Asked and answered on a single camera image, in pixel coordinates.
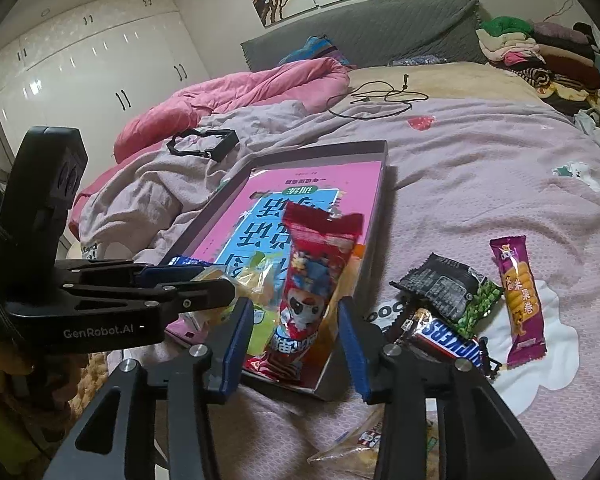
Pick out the blue snack packet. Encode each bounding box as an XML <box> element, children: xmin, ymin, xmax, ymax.
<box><xmin>169</xmin><ymin>255</ymin><xmax>213</xmax><ymax>269</ymax></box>

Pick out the black plastic frame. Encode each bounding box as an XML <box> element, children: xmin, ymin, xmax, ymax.
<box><xmin>166</xmin><ymin>128</ymin><xmax>240</xmax><ymax>163</ymax></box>

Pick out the grey quilted headboard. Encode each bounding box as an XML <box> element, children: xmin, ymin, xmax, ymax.
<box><xmin>240</xmin><ymin>0</ymin><xmax>482</xmax><ymax>72</ymax></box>

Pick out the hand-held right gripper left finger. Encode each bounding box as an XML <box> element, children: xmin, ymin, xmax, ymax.
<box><xmin>42</xmin><ymin>298</ymin><xmax>256</xmax><ymax>480</ymax></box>

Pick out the purple shallow cardboard box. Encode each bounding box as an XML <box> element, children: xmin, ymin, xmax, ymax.
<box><xmin>156</xmin><ymin>140</ymin><xmax>390</xmax><ymax>403</ymax></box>

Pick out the clear packet of flaky snack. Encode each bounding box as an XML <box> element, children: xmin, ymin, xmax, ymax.
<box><xmin>187</xmin><ymin>262</ymin><xmax>244</xmax><ymax>327</ymax></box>

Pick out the pink duvet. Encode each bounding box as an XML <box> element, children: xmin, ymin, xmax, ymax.
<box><xmin>69</xmin><ymin>56</ymin><xmax>352</xmax><ymax>213</ymax></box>

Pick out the red cartoon snack packet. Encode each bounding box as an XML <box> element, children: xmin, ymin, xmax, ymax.
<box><xmin>257</xmin><ymin>202</ymin><xmax>366</xmax><ymax>387</ymax></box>

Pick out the brown chocolate bar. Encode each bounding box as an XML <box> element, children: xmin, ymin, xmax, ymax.
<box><xmin>384</xmin><ymin>308</ymin><xmax>503</xmax><ymax>378</ymax></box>

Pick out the black and green snack packet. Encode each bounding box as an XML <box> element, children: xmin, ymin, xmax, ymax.
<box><xmin>389</xmin><ymin>252</ymin><xmax>507</xmax><ymax>340</ymax></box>

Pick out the yellow and green snack packet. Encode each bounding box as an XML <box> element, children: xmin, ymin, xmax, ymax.
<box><xmin>422</xmin><ymin>417</ymin><xmax>441</xmax><ymax>461</ymax></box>

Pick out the black cable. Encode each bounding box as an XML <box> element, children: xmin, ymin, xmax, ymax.
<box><xmin>326</xmin><ymin>75</ymin><xmax>429</xmax><ymax>119</ymax></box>

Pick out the tan fluffy rug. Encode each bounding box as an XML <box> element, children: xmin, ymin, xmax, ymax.
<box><xmin>70</xmin><ymin>350</ymin><xmax>112</xmax><ymax>386</ymax></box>

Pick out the white glossy wardrobe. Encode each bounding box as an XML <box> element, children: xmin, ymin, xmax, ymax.
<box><xmin>0</xmin><ymin>0</ymin><xmax>212</xmax><ymax>163</ymax></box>

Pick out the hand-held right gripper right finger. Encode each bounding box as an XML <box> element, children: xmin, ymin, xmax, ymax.
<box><xmin>336</xmin><ymin>296</ymin><xmax>557</xmax><ymax>480</ymax></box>

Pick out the clear packet with red print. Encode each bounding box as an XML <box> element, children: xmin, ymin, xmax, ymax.
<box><xmin>306</xmin><ymin>404</ymin><xmax>388</xmax><ymax>467</ymax></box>

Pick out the beige blanket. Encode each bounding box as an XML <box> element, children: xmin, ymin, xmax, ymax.
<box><xmin>346</xmin><ymin>61</ymin><xmax>543</xmax><ymax>107</ymax></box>

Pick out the pile of folded clothes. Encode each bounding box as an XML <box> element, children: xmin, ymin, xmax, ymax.
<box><xmin>474</xmin><ymin>15</ymin><xmax>600</xmax><ymax>113</ymax></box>

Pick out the teal knitted cloth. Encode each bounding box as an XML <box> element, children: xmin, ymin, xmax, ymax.
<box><xmin>279</xmin><ymin>35</ymin><xmax>352</xmax><ymax>67</ymax></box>

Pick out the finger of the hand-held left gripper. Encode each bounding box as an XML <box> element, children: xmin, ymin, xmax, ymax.
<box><xmin>55</xmin><ymin>259</ymin><xmax>207</xmax><ymax>287</ymax></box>
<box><xmin>72</xmin><ymin>279</ymin><xmax>237</xmax><ymax>322</ymax></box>

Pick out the purple snack packet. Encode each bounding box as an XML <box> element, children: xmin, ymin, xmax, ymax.
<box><xmin>489</xmin><ymin>236</ymin><xmax>547</xmax><ymax>370</ymax></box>

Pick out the pink book with blue title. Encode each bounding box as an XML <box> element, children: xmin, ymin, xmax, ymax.
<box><xmin>167</xmin><ymin>161</ymin><xmax>384</xmax><ymax>391</ymax></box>

